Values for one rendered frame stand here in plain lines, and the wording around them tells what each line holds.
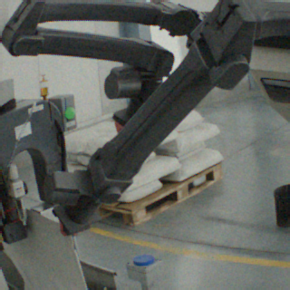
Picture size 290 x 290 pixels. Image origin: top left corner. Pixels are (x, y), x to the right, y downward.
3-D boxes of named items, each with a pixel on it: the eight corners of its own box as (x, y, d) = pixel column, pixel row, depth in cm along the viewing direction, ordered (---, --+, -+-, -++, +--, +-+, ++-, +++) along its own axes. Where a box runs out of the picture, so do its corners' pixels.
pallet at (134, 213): (222, 178, 490) (221, 163, 487) (135, 226, 403) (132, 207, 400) (152, 169, 543) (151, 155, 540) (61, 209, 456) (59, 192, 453)
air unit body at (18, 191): (35, 223, 124) (23, 163, 120) (23, 227, 121) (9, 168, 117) (26, 219, 127) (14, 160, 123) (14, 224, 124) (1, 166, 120)
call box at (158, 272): (165, 275, 151) (163, 259, 149) (147, 284, 145) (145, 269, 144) (145, 269, 156) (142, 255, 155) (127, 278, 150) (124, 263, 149)
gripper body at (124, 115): (110, 120, 127) (119, 91, 123) (139, 109, 134) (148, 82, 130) (131, 134, 124) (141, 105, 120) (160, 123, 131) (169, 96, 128)
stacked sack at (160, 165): (184, 170, 443) (182, 152, 439) (128, 197, 395) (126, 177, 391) (142, 165, 470) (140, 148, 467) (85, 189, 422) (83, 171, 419)
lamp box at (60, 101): (77, 128, 141) (73, 93, 139) (64, 132, 138) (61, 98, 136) (60, 127, 146) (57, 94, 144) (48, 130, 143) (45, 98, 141)
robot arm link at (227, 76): (257, 67, 75) (232, 20, 80) (231, 58, 71) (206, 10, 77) (120, 207, 104) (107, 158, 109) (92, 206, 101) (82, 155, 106)
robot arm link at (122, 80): (176, 57, 117) (153, 43, 123) (132, 57, 111) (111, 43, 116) (164, 104, 123) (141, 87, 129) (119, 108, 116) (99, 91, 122)
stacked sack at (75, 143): (141, 138, 460) (139, 120, 457) (81, 159, 416) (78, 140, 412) (108, 134, 490) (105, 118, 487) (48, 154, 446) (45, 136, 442)
